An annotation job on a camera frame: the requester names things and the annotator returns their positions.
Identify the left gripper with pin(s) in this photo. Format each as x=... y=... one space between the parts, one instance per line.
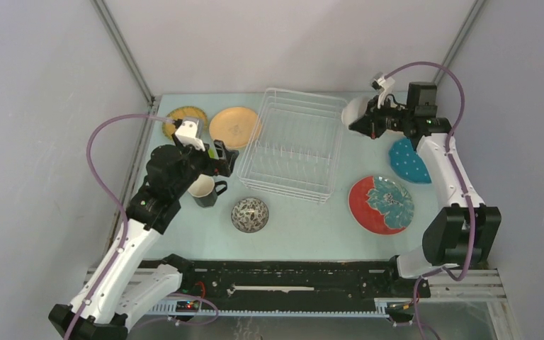
x=213 y=166

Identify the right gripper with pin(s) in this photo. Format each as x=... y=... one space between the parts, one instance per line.
x=375 y=122

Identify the white ribbed bowl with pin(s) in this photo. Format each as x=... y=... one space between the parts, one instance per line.
x=355 y=109

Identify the beige plate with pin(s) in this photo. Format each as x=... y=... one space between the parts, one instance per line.
x=235 y=127

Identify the black mug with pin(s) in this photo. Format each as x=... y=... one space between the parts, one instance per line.
x=205 y=190

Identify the blue polka dot plate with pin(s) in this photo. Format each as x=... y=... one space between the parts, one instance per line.
x=407 y=164

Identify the yellow woven plate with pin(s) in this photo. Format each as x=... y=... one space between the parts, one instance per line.
x=168 y=129

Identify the red patterned bowl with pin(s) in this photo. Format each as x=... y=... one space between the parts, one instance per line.
x=250 y=215

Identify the white rimmed teal plate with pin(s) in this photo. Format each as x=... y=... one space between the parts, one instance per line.
x=381 y=205

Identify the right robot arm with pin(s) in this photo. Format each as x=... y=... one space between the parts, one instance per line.
x=463 y=232

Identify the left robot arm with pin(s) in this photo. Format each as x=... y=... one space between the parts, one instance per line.
x=104 y=309

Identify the small circuit board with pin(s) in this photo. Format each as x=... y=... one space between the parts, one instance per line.
x=187 y=306

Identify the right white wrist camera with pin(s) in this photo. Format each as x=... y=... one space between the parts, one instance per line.
x=383 y=84

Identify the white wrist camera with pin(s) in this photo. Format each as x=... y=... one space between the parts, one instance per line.
x=383 y=84
x=188 y=132

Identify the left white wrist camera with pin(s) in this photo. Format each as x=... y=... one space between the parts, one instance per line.
x=188 y=132

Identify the white wire dish rack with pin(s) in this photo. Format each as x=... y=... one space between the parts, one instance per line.
x=294 y=151

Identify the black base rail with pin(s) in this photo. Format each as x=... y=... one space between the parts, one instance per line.
x=296 y=286

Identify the aluminium frame rail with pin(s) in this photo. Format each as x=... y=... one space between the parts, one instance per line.
x=480 y=286

